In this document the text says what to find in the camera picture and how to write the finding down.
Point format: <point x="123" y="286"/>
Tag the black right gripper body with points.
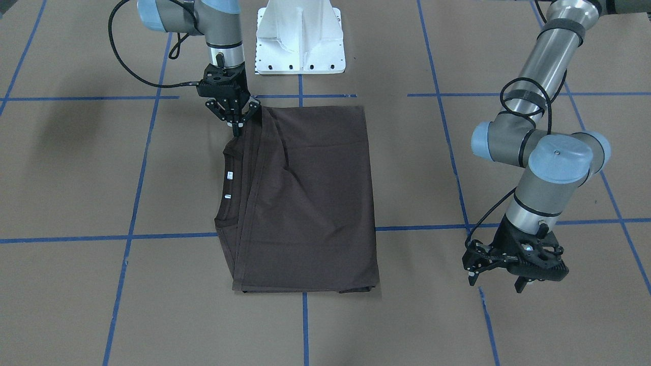
<point x="227" y="108"/>

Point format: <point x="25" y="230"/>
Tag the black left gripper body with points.
<point x="503" y="242"/>

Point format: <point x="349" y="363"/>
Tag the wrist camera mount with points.
<point x="220" y="83"/>
<point x="546" y="256"/>

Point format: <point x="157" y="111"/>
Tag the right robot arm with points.
<point x="217" y="21"/>

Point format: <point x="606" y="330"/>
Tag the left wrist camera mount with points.
<point x="546" y="256"/>

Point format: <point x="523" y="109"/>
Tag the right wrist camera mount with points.
<point x="220" y="83"/>

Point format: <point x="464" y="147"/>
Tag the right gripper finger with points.
<point x="244" y="114"/>
<point x="224" y="114"/>

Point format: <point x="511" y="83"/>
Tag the brown t-shirt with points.
<point x="297" y="209"/>

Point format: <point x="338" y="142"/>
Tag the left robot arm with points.
<point x="555" y="165"/>

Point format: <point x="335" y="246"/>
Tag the white pedestal column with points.
<point x="299" y="37"/>

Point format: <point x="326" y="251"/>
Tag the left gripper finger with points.
<point x="479" y="257"/>
<point x="521" y="283"/>

